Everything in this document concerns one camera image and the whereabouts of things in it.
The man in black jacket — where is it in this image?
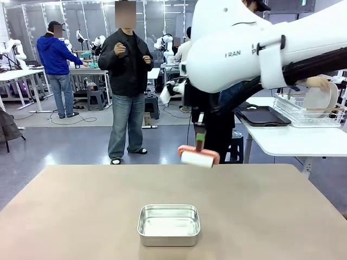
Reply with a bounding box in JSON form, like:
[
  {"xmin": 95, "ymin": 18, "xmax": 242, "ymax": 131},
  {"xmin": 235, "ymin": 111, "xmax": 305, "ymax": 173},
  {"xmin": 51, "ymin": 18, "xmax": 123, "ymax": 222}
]
[{"xmin": 98, "ymin": 0, "xmax": 155, "ymax": 165}]

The person in blue hoodie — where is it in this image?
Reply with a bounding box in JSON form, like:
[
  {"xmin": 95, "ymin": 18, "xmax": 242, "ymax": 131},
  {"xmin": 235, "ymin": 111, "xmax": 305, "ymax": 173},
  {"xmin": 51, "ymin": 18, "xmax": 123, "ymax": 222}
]
[{"xmin": 36, "ymin": 20, "xmax": 85, "ymax": 120}]

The rectangular stainless steel tray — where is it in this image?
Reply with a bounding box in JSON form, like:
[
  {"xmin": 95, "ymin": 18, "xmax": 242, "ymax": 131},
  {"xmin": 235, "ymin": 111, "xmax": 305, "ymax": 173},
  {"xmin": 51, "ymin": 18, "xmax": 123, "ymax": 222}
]
[{"xmin": 137, "ymin": 204, "xmax": 202, "ymax": 248}]

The black-jacket man's right hand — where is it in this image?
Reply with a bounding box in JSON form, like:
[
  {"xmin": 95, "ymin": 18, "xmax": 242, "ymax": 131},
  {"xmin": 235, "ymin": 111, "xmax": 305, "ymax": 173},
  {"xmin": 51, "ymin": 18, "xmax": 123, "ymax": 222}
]
[{"xmin": 113, "ymin": 42, "xmax": 127, "ymax": 59}]

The dark jacket on chair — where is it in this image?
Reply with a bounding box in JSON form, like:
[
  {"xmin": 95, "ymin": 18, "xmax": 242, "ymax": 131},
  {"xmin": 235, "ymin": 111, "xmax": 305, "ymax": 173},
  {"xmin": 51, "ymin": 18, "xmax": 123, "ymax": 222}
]
[{"xmin": 0, "ymin": 110, "xmax": 27, "ymax": 153}]

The white wire dish rack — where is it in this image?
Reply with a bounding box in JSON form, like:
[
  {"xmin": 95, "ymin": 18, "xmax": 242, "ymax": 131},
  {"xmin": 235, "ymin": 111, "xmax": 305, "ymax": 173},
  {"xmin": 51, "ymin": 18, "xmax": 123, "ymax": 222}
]
[{"xmin": 272, "ymin": 92, "xmax": 346, "ymax": 128}]

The white lab workbench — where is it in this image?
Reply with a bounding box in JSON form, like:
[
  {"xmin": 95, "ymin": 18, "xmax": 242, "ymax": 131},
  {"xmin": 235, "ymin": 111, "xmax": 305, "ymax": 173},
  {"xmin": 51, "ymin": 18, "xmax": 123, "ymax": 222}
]
[{"xmin": 69, "ymin": 67, "xmax": 110, "ymax": 109}]

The denim person's right hand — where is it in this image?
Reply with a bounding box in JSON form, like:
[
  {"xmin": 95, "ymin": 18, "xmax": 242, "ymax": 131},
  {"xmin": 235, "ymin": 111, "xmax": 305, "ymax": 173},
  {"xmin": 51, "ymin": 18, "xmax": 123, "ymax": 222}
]
[{"xmin": 307, "ymin": 76, "xmax": 332, "ymax": 93}]

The person in denim jacket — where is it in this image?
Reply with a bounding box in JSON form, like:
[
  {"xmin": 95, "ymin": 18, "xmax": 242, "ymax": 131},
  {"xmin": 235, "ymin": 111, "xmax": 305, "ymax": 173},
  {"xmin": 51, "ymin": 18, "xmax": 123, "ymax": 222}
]
[{"xmin": 218, "ymin": 0, "xmax": 272, "ymax": 165}]

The black plastic stool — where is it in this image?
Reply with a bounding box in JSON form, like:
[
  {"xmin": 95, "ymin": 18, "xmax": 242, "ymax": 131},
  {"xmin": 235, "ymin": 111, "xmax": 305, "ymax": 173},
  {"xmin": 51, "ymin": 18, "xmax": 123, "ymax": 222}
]
[{"xmin": 224, "ymin": 131, "xmax": 245, "ymax": 164}]

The small dark stool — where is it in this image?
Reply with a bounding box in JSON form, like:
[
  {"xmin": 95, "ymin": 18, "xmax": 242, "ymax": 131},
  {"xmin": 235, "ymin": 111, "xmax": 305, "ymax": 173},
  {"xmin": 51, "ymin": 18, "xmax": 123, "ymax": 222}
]
[{"xmin": 144, "ymin": 94, "xmax": 160, "ymax": 120}]

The grey plastic stool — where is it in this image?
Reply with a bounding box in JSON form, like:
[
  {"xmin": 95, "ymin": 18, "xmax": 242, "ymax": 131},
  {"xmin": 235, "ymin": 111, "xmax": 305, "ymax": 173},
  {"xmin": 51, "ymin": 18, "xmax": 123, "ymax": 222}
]
[{"xmin": 86, "ymin": 88, "xmax": 107, "ymax": 112}]

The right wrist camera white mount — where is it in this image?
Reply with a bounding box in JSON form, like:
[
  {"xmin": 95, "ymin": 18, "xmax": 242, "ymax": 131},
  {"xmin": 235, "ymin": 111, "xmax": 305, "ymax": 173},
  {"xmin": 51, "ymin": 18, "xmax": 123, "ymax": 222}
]
[{"xmin": 159, "ymin": 80, "xmax": 188, "ymax": 105}]

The white side table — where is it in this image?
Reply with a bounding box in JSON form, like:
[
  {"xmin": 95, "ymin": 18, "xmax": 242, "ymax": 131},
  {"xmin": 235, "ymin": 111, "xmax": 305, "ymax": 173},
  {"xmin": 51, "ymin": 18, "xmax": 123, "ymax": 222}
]
[{"xmin": 235, "ymin": 96, "xmax": 347, "ymax": 179}]

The red-handled white lint roller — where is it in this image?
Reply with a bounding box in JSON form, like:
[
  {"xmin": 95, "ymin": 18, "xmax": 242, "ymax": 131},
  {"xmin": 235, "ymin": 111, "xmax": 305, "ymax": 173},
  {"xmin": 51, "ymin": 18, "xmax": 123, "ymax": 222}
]
[{"xmin": 178, "ymin": 140, "xmax": 220, "ymax": 169}]

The person in beige top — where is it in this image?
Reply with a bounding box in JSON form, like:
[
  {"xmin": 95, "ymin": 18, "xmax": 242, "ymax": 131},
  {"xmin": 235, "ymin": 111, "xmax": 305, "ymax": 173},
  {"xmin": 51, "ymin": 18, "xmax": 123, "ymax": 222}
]
[{"xmin": 175, "ymin": 26, "xmax": 192, "ymax": 63}]

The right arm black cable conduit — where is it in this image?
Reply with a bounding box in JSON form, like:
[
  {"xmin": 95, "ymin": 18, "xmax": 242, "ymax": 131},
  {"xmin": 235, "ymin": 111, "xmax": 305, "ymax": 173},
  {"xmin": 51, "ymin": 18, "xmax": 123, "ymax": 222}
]
[{"xmin": 216, "ymin": 46, "xmax": 347, "ymax": 117}]

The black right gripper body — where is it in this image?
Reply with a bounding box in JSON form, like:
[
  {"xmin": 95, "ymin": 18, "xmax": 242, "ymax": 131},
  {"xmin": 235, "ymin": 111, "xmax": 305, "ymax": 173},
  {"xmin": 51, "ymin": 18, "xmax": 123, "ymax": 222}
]
[{"xmin": 184, "ymin": 81, "xmax": 221, "ymax": 128}]

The white lab desk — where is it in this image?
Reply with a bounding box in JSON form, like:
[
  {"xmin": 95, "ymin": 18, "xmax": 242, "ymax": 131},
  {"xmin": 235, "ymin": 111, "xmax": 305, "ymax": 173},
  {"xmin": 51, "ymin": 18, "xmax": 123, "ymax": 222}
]
[{"xmin": 0, "ymin": 69, "xmax": 54, "ymax": 113}]

